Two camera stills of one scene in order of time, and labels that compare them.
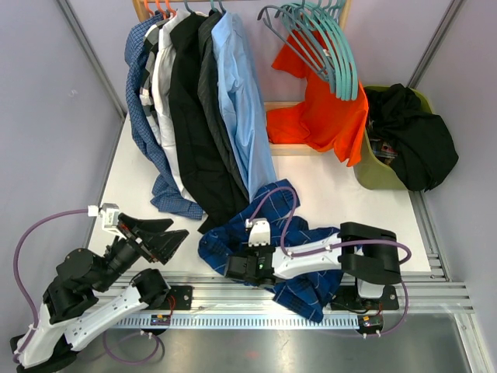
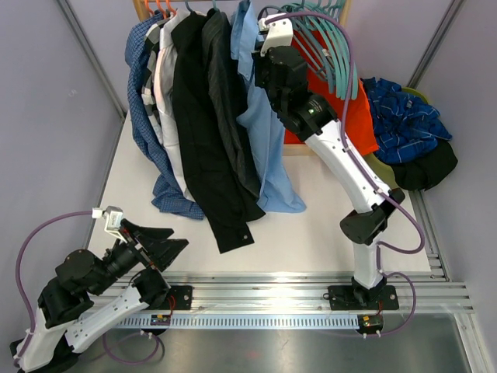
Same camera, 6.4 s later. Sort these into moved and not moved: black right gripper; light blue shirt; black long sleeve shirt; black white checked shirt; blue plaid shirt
Moved: black right gripper; light blue shirt; blue plaid shirt
Not moved: black long sleeve shirt; black white checked shirt
